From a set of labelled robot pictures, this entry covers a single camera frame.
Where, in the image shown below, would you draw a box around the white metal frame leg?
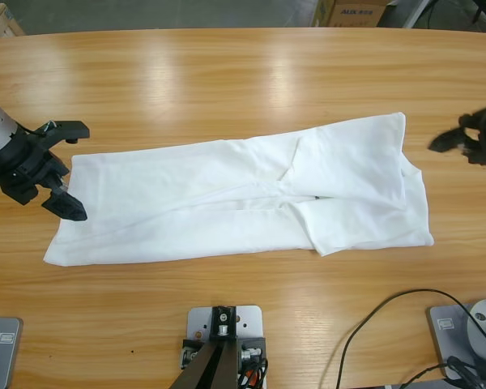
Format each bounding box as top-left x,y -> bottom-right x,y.
400,0 -> 430,28

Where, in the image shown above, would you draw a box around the white mounting block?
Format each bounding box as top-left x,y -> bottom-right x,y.
185,306 -> 266,365

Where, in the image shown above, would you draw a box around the orange and black wires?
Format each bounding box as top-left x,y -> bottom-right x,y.
237,362 -> 271,389

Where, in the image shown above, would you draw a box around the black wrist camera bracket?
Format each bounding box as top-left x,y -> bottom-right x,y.
28,120 -> 91,145

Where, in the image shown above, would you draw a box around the long thin black cable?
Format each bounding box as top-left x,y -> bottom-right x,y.
339,288 -> 486,389

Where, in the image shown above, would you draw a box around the dark camera post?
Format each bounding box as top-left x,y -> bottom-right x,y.
172,306 -> 244,389

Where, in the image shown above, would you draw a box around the white t-shirt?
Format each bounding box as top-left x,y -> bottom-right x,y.
43,112 -> 435,268

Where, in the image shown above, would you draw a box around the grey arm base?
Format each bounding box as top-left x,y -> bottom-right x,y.
0,315 -> 24,389
424,298 -> 486,382

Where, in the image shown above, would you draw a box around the black plug cable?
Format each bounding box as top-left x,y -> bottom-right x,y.
399,356 -> 486,389

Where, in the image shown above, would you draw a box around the cardboard box blue print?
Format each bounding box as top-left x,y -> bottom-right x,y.
312,0 -> 390,28

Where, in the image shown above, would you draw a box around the black corner bracket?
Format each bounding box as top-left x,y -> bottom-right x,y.
237,335 -> 267,389
180,338 -> 206,370

